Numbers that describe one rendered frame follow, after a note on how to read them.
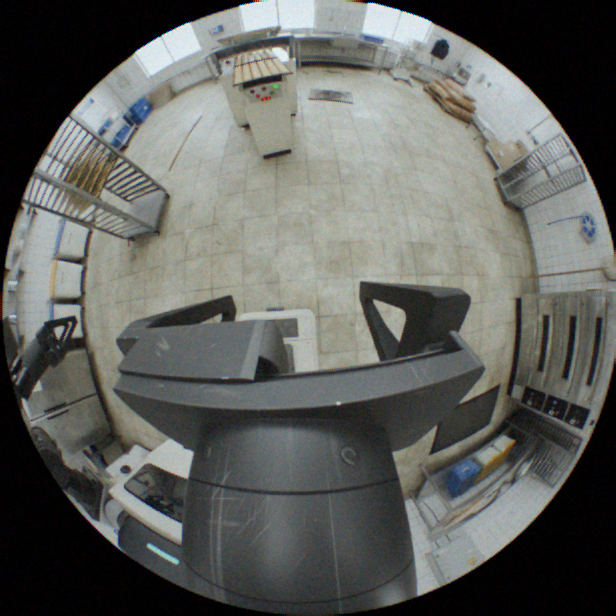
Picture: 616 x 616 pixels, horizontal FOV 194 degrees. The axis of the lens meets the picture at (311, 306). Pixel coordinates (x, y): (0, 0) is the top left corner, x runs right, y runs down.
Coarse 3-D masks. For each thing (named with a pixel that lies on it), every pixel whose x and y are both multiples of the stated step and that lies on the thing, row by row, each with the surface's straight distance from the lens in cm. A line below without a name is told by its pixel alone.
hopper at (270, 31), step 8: (240, 32) 251; (248, 32) 224; (256, 32) 226; (264, 32) 227; (272, 32) 229; (216, 40) 224; (224, 40) 226; (232, 40) 227; (240, 40) 229; (248, 40) 230
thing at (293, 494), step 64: (128, 384) 6; (192, 384) 4; (256, 384) 4; (320, 384) 3; (384, 384) 3; (448, 384) 4; (192, 448) 9; (256, 448) 4; (320, 448) 3; (384, 448) 5; (192, 512) 5; (256, 512) 3; (320, 512) 3; (384, 512) 4; (192, 576) 5; (256, 576) 4; (320, 576) 4; (384, 576) 4
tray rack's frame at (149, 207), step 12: (48, 156) 248; (156, 192) 242; (36, 204) 229; (96, 204) 250; (132, 204) 275; (144, 204) 249; (156, 204) 229; (60, 216) 232; (144, 216) 237; (156, 216) 218; (96, 228) 244; (144, 228) 227
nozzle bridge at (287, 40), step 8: (256, 40) 222; (264, 40) 231; (272, 40) 232; (280, 40) 233; (288, 40) 228; (224, 48) 223; (232, 48) 231; (240, 48) 231; (264, 48) 228; (272, 48) 228; (288, 48) 239; (216, 56) 225; (224, 56) 233; (232, 56) 228; (288, 56) 245; (216, 64) 237
